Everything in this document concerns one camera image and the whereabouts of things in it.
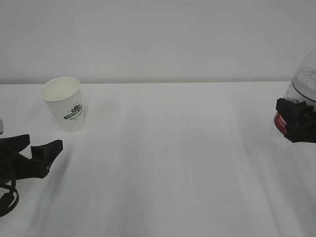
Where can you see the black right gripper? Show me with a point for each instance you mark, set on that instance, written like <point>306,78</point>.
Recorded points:
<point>297,122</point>

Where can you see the clear water bottle red label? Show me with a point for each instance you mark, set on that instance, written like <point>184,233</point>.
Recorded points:
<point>302,89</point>

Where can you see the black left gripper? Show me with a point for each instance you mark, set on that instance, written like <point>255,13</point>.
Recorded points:
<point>23,168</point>

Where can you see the white paper cup green logo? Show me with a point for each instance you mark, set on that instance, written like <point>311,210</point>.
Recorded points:
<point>63,98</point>

